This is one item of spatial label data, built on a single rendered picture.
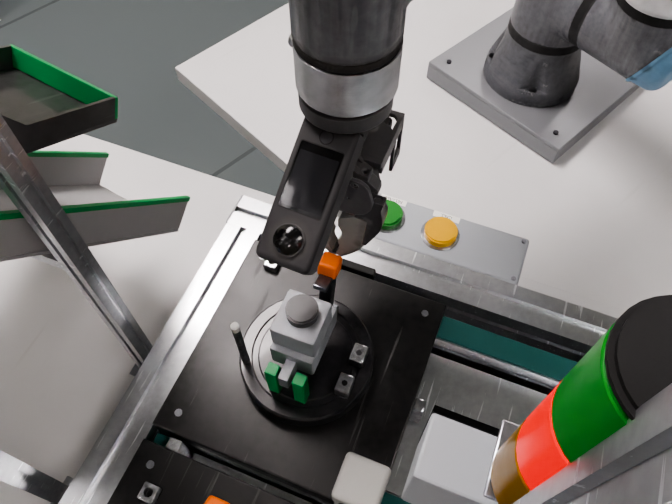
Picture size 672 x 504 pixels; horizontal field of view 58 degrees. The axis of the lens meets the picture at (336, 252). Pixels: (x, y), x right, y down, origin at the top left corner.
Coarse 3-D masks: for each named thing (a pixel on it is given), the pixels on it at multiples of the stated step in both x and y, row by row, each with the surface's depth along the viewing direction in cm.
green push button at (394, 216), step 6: (390, 204) 75; (396, 204) 75; (390, 210) 74; (396, 210) 74; (390, 216) 74; (396, 216) 74; (402, 216) 74; (384, 222) 73; (390, 222) 73; (396, 222) 74; (384, 228) 74; (390, 228) 74
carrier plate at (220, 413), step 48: (240, 288) 69; (288, 288) 69; (336, 288) 69; (384, 288) 69; (384, 336) 66; (432, 336) 66; (192, 384) 63; (240, 384) 63; (384, 384) 63; (192, 432) 60; (240, 432) 60; (288, 432) 60; (336, 432) 60; (384, 432) 60; (288, 480) 58
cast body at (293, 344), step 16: (288, 304) 54; (304, 304) 54; (320, 304) 55; (288, 320) 54; (304, 320) 53; (320, 320) 54; (336, 320) 60; (272, 336) 55; (288, 336) 53; (304, 336) 53; (320, 336) 54; (272, 352) 56; (288, 352) 56; (304, 352) 55; (320, 352) 57; (288, 368) 56; (304, 368) 57; (288, 384) 56
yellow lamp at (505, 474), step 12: (516, 432) 27; (504, 444) 29; (516, 444) 26; (504, 456) 28; (516, 456) 26; (492, 468) 30; (504, 468) 28; (516, 468) 26; (492, 480) 30; (504, 480) 28; (516, 480) 26; (504, 492) 28; (516, 492) 27
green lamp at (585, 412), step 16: (592, 352) 19; (576, 368) 20; (592, 368) 18; (560, 384) 22; (576, 384) 20; (592, 384) 18; (608, 384) 17; (560, 400) 21; (576, 400) 19; (592, 400) 18; (608, 400) 17; (560, 416) 21; (576, 416) 19; (592, 416) 18; (608, 416) 17; (624, 416) 17; (560, 432) 21; (576, 432) 20; (592, 432) 19; (608, 432) 18; (576, 448) 20
